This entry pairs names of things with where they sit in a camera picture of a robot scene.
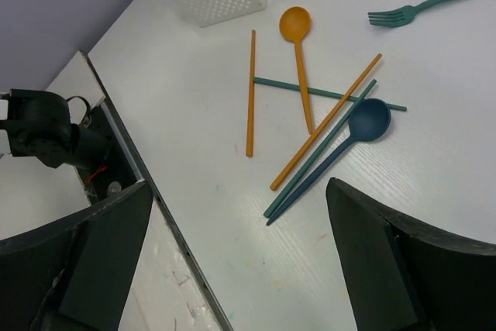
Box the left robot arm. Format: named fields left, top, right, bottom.
left=1, top=89, right=112, bottom=171

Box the orange chopstick middle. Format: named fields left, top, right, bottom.
left=270, top=53, right=382, bottom=191

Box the teal chopstick beside spoon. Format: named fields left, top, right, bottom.
left=263, top=79, right=377, bottom=218

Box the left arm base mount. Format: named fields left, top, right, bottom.
left=76, top=102, right=138, bottom=205

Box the orange plastic spoon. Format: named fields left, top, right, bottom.
left=279, top=6, right=314, bottom=134

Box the orange chopstick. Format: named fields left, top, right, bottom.
left=270, top=53, right=382, bottom=191
left=246, top=29, right=256, bottom=157

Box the teal chopstick crossing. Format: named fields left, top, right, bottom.
left=254, top=77, right=408, bottom=112

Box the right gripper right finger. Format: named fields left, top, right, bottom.
left=325, top=178, right=495, bottom=330

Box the teal fork upper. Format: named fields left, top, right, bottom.
left=367, top=0, right=455, bottom=28

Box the blue plastic spoon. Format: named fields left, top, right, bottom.
left=267, top=98, right=391, bottom=226

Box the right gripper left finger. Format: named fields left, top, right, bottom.
left=1, top=181, right=153, bottom=330

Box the orange chopstick left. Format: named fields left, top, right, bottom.
left=246, top=29, right=256, bottom=157

